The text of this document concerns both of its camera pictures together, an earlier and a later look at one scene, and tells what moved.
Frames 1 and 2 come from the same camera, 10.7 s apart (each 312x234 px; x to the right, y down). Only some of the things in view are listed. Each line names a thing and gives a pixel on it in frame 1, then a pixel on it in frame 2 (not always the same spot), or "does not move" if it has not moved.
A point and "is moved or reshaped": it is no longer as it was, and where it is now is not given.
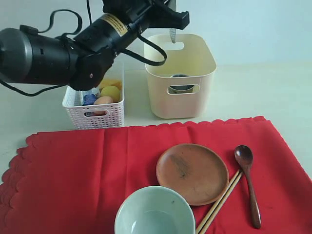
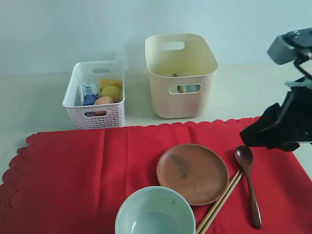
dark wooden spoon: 244,156 does not move
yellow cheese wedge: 106,82 does not move
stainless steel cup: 180,89 is moved or reshaped
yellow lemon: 111,91 does not move
